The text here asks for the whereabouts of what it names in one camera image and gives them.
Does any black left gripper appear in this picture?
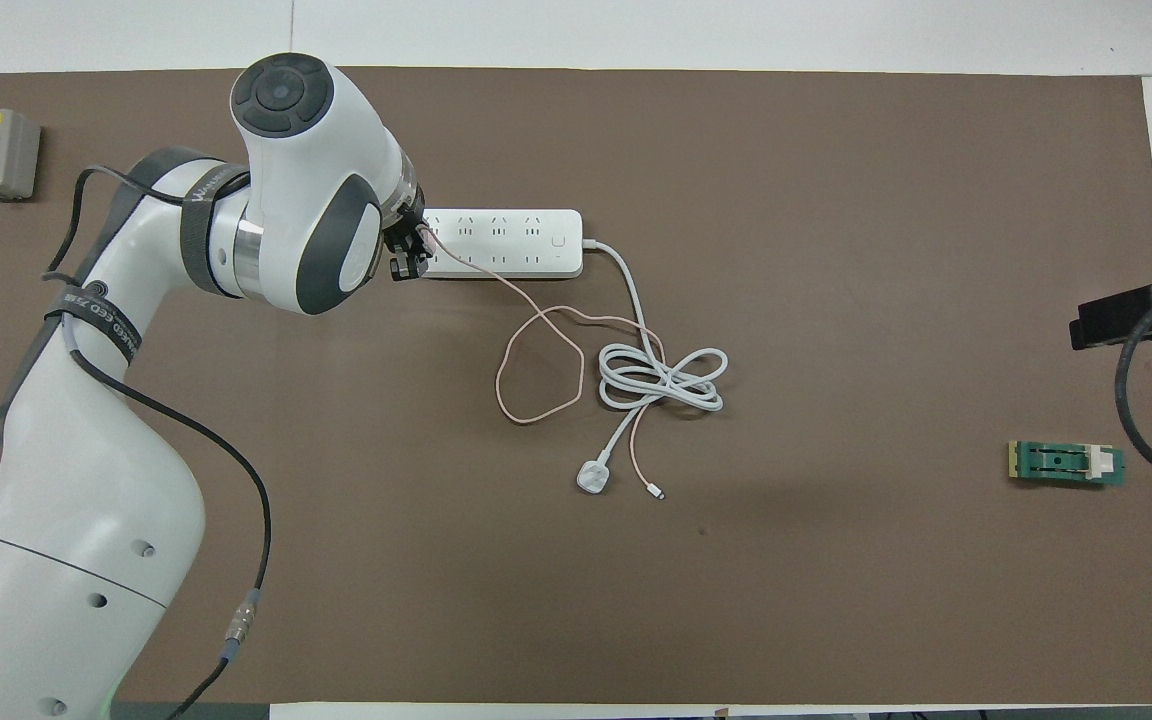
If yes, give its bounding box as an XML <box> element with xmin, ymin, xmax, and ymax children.
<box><xmin>380</xmin><ymin>184</ymin><xmax>435</xmax><ymax>284</ymax></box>

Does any pink charging cable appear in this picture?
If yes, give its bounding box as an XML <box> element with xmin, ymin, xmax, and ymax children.
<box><xmin>422</xmin><ymin>226</ymin><xmax>666</xmax><ymax>501</ymax></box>

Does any white power strip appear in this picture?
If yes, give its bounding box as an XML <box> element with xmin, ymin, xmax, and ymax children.
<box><xmin>420</xmin><ymin>208</ymin><xmax>584</xmax><ymax>280</ymax></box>

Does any brown table mat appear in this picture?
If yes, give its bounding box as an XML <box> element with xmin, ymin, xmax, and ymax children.
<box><xmin>0</xmin><ymin>66</ymin><xmax>1152</xmax><ymax>705</ymax></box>

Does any green knife switch block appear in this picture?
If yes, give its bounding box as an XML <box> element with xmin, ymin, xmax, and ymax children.
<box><xmin>1007</xmin><ymin>440</ymin><xmax>1127</xmax><ymax>490</ymax></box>

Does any white power cord with plug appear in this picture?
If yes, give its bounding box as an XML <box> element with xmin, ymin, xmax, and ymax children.
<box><xmin>575</xmin><ymin>238</ymin><xmax>730</xmax><ymax>496</ymax></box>

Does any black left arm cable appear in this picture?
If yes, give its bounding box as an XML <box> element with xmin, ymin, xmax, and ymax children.
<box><xmin>40</xmin><ymin>164</ymin><xmax>273</xmax><ymax>720</ymax></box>

